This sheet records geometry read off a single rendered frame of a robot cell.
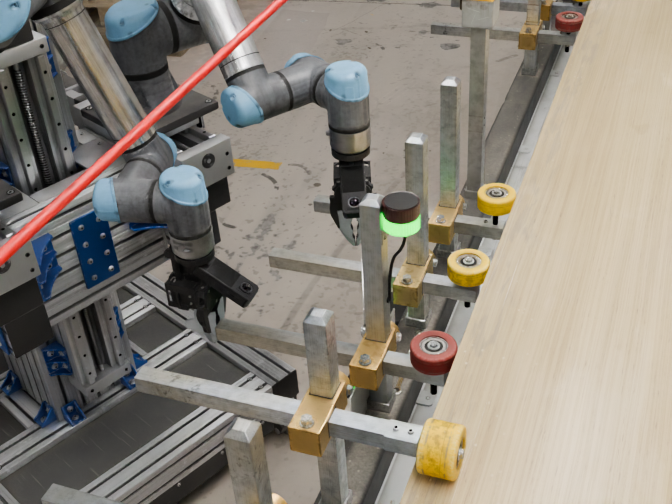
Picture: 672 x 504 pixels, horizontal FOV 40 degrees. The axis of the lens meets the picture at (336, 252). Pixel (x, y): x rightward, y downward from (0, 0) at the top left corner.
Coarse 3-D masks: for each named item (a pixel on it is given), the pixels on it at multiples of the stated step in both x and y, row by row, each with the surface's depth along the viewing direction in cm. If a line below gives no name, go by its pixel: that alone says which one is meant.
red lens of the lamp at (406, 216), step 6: (384, 198) 146; (384, 204) 144; (384, 210) 144; (390, 210) 143; (396, 210) 143; (408, 210) 142; (414, 210) 143; (384, 216) 145; (390, 216) 144; (396, 216) 143; (402, 216) 143; (408, 216) 143; (414, 216) 144; (396, 222) 144; (402, 222) 143; (408, 222) 144
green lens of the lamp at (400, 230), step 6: (384, 222) 146; (390, 222) 145; (414, 222) 144; (384, 228) 146; (390, 228) 145; (396, 228) 144; (402, 228) 144; (408, 228) 144; (414, 228) 145; (390, 234) 146; (396, 234) 145; (402, 234) 145; (408, 234) 145
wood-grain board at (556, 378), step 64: (640, 0) 275; (576, 64) 242; (640, 64) 239; (576, 128) 213; (640, 128) 212; (576, 192) 191; (640, 192) 190; (512, 256) 174; (576, 256) 173; (640, 256) 172; (512, 320) 159; (576, 320) 158; (640, 320) 157; (448, 384) 147; (512, 384) 146; (576, 384) 146; (640, 384) 145; (512, 448) 136; (576, 448) 135; (640, 448) 134
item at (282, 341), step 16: (224, 320) 170; (224, 336) 169; (240, 336) 168; (256, 336) 166; (272, 336) 166; (288, 336) 166; (288, 352) 166; (304, 352) 164; (352, 352) 161; (384, 368) 159; (400, 368) 158; (432, 384) 157
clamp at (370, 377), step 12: (396, 336) 165; (360, 348) 160; (372, 348) 160; (384, 348) 160; (396, 348) 167; (372, 360) 157; (360, 372) 157; (372, 372) 156; (360, 384) 159; (372, 384) 158
